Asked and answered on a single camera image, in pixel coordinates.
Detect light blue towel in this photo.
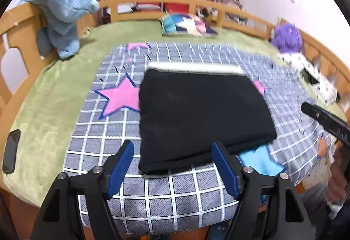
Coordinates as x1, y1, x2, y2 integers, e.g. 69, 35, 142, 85
23, 0, 100, 59

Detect wooden bed frame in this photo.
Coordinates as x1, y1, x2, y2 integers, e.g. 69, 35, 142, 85
0, 0, 350, 240

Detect black smartphone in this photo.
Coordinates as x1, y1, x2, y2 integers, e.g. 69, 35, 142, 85
2, 129, 21, 174

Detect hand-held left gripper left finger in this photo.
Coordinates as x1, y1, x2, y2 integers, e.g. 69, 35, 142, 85
30, 140, 135, 240

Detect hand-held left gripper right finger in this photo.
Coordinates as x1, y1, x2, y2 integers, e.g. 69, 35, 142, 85
210, 140, 315, 240

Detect person's right hand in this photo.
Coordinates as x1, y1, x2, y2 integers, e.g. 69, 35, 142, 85
318, 137, 350, 212

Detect green plush blanket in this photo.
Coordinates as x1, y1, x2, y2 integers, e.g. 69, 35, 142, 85
0, 20, 348, 208

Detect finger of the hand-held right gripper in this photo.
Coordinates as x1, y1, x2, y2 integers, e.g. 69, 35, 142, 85
301, 102, 330, 128

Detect white dotted pillow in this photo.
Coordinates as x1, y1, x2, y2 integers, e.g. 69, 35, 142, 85
277, 52, 340, 105

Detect purple plush toy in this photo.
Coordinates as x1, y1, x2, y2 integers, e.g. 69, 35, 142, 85
271, 23, 303, 53

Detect grey checked blanket with stars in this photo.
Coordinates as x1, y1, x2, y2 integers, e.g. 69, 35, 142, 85
63, 42, 337, 235

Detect small dark phone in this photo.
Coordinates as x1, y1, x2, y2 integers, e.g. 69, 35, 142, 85
300, 68, 320, 85

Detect black pants with white stripe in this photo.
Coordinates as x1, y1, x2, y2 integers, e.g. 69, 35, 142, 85
138, 62, 278, 175

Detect colourful patchwork pillow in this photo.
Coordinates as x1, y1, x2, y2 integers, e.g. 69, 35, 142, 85
159, 13, 219, 37

